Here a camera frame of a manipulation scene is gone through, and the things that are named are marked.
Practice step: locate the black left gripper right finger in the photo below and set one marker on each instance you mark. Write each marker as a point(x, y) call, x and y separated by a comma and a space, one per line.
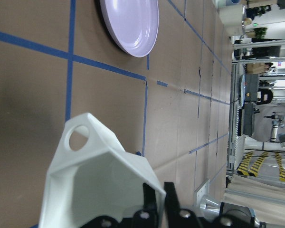
point(177, 216)

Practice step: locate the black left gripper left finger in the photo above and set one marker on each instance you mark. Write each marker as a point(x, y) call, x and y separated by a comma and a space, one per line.
point(147, 216)

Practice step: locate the white faceted mug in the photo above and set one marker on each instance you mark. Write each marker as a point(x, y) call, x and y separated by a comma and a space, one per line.
point(91, 175)

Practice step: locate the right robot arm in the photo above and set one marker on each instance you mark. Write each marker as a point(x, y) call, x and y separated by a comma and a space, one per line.
point(211, 208)

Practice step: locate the lavender plate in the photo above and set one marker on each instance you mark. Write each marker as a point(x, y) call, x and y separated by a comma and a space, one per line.
point(133, 24)

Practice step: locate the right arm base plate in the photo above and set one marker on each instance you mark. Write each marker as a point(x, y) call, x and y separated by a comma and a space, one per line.
point(201, 193)

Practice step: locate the aluminium corner post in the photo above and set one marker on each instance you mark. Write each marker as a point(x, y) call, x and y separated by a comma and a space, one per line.
point(232, 118)

